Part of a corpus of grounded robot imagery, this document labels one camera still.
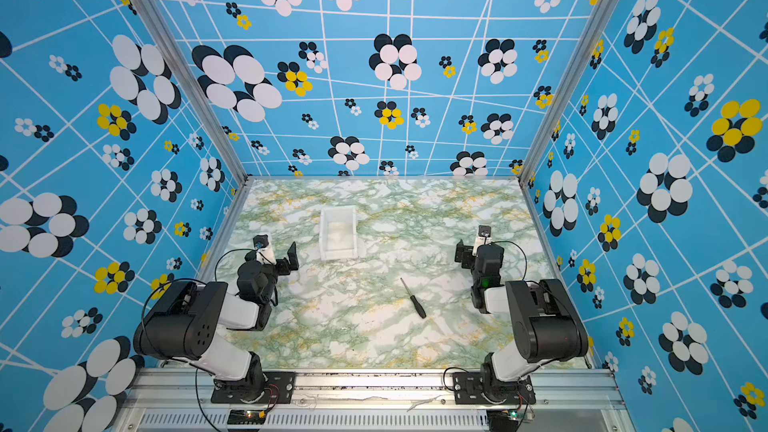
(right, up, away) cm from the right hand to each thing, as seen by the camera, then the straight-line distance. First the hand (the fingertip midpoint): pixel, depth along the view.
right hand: (481, 242), depth 94 cm
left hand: (-63, 0, -3) cm, 63 cm away
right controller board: (-3, -39, -24) cm, 46 cm away
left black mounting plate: (-59, -33, -21) cm, 71 cm away
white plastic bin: (-47, +2, +11) cm, 49 cm away
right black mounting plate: (-9, -33, -22) cm, 41 cm away
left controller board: (-64, -40, -22) cm, 78 cm away
